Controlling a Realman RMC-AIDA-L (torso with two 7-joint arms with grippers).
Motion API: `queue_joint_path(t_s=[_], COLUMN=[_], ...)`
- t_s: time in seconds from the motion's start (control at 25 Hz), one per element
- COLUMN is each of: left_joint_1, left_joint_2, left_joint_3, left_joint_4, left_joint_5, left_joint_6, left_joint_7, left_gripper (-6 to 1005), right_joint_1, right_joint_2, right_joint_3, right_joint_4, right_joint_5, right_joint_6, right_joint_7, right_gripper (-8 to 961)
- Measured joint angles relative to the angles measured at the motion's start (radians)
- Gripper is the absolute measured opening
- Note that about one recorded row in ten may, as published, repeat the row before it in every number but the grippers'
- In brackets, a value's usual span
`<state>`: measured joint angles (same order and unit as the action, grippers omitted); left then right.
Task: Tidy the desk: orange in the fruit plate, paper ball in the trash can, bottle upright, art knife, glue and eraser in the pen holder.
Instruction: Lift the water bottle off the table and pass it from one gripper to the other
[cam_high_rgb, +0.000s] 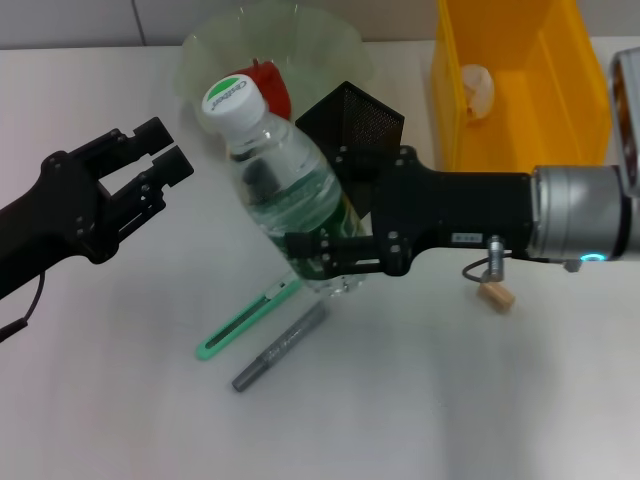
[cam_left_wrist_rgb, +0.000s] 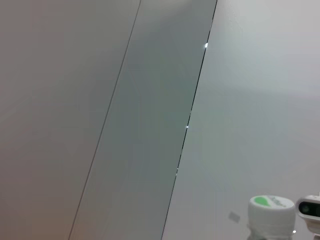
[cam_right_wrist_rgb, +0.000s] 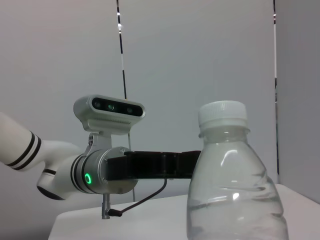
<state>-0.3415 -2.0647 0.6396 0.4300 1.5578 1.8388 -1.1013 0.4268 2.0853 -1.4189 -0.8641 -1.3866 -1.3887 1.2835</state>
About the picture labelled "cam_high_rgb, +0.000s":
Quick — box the black mesh pen holder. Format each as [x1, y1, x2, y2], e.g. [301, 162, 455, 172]
[294, 80, 405, 224]

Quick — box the white paper ball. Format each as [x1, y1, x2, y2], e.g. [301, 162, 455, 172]
[459, 63, 496, 121]

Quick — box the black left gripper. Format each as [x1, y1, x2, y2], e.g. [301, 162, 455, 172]
[0, 117, 195, 301]

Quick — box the green utility knife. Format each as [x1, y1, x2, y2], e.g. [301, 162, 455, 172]
[193, 272, 301, 362]

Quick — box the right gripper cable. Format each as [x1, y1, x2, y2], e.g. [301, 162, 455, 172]
[462, 234, 509, 289]

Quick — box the grey marker pen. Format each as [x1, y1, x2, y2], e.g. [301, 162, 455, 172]
[231, 302, 329, 394]

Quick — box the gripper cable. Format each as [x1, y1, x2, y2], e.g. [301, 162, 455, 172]
[462, 234, 509, 289]
[0, 269, 46, 344]

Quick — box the clear green-label water bottle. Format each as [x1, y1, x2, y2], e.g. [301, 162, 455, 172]
[201, 73, 369, 300]

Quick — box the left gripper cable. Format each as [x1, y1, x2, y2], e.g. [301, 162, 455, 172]
[0, 269, 46, 344]

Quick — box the reddish orange fruit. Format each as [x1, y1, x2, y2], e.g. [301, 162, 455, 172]
[234, 58, 294, 121]

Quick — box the small wooden block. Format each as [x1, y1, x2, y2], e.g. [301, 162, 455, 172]
[475, 281, 516, 316]

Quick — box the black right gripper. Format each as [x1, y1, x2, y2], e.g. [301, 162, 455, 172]
[284, 145, 532, 279]

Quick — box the green glass fruit plate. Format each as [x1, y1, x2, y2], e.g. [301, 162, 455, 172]
[174, 4, 375, 146]

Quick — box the yellow plastic bin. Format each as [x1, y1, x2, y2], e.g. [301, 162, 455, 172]
[431, 0, 614, 174]

